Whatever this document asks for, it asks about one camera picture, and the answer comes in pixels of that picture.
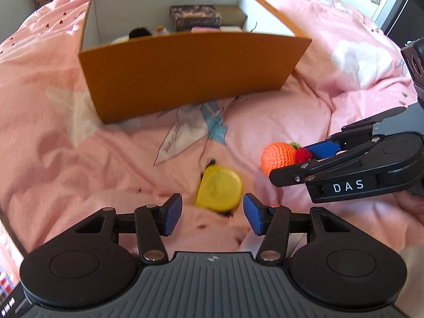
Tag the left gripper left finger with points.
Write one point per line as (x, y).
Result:
(149, 223)

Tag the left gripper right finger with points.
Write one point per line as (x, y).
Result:
(275, 223)

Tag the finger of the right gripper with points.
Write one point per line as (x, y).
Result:
(297, 174)
(351, 135)

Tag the orange crochet fruit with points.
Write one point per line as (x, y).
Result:
(280, 154)

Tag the dark card box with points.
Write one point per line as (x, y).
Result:
(186, 17)

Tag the person's right hand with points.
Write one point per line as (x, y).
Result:
(411, 203)

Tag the pink patterned duvet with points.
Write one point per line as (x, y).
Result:
(59, 164)

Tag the orange cardboard storage box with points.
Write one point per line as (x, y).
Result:
(156, 73)

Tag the tablet screen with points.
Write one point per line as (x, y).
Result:
(14, 302)

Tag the white small box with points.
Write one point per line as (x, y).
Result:
(230, 29)

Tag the small brown cardboard box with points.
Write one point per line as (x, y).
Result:
(231, 16)

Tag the pink card in box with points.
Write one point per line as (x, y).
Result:
(204, 29)

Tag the black white plush toy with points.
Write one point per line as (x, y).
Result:
(141, 32)

